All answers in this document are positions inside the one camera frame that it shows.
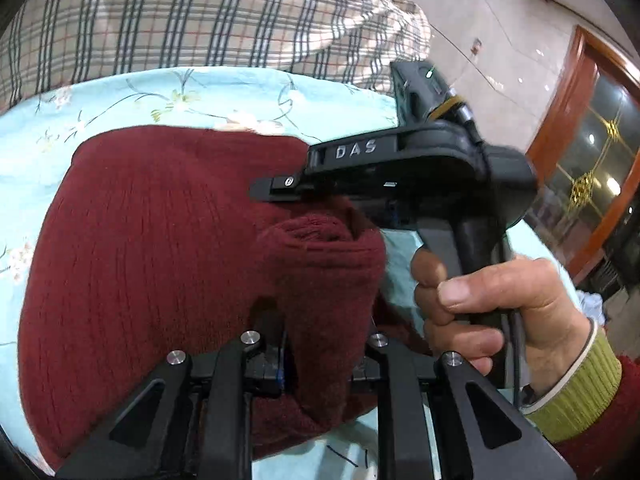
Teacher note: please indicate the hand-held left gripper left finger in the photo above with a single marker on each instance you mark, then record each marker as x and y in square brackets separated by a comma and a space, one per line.
[265, 365]

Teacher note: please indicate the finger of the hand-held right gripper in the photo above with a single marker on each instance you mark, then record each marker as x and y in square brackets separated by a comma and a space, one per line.
[285, 186]

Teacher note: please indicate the glass door panel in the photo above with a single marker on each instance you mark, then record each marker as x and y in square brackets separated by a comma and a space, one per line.
[600, 160]

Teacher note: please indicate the dark red knit sweater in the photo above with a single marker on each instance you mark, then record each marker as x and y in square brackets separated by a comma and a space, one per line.
[150, 260]

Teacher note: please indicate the plaid quilt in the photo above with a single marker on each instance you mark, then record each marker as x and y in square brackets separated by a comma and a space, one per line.
[200, 20]

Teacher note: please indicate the person's right forearm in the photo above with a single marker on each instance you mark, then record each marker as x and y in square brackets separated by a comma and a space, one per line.
[575, 395]

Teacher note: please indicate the wooden glass-panel door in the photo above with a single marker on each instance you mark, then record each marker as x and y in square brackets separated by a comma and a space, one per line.
[565, 110]

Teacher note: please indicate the person's right hand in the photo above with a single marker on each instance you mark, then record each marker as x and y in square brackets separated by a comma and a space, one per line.
[540, 310]

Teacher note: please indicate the light blue floral bedsheet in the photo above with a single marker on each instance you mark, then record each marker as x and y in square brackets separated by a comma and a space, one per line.
[150, 100]

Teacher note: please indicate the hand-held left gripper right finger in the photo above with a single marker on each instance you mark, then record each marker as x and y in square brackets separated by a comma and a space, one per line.
[370, 370]

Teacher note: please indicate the wall outlet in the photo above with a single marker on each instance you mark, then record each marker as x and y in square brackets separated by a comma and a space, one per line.
[476, 46]

